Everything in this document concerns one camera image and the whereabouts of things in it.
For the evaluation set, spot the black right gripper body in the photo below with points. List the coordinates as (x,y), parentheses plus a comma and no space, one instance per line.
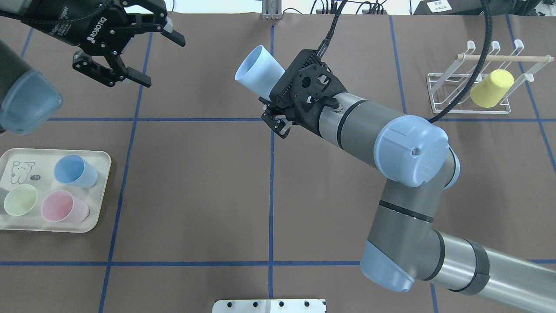
(275,120)

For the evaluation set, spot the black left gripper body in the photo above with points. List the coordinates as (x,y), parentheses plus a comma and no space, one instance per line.
(79,27)

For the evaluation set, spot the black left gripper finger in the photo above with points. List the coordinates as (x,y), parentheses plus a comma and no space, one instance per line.
(156,20)
(108,76)

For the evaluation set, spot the blue plastic cup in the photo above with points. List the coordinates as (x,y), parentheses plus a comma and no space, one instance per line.
(73,170)
(259,72)

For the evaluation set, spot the yellow plastic cup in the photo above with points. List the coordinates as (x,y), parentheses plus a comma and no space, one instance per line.
(490,90)

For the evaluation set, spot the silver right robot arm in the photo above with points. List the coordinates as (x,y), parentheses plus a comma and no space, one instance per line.
(402,246)

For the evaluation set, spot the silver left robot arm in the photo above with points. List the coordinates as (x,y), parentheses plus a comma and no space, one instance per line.
(28,99)

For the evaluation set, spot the pink plastic cup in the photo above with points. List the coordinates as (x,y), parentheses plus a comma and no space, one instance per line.
(63,207)

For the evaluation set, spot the pale green plastic cup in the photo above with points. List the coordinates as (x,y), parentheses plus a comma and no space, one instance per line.
(20,200)

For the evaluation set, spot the grey plastic cup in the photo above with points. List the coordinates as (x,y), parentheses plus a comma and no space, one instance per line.
(3,194)

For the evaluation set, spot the cream plastic tray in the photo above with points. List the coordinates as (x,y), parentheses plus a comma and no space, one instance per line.
(52,190)

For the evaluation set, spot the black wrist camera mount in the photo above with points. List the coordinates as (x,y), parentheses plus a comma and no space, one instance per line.
(300,95)

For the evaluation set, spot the white wire cup rack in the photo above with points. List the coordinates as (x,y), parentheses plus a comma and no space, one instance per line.
(455,83)

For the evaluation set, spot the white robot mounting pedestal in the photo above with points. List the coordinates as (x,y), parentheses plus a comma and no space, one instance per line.
(270,306)

